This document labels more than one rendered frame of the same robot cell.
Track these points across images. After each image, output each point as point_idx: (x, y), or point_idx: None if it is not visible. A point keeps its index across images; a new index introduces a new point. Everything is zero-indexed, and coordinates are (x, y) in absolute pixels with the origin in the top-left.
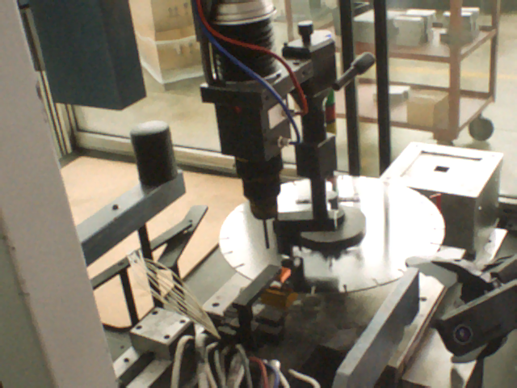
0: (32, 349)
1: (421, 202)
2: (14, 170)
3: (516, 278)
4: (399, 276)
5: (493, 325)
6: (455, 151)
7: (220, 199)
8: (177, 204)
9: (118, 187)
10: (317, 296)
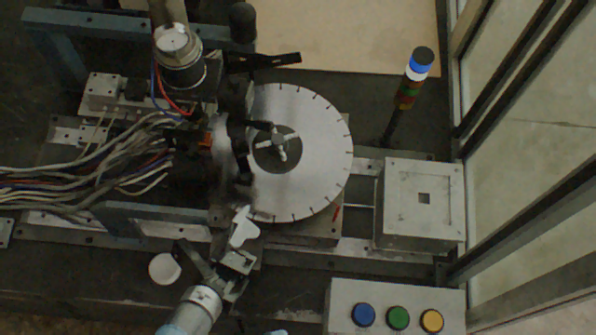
0: None
1: (327, 197)
2: None
3: (228, 274)
4: (230, 207)
5: (185, 268)
6: (456, 202)
7: (403, 46)
8: (386, 20)
9: None
10: None
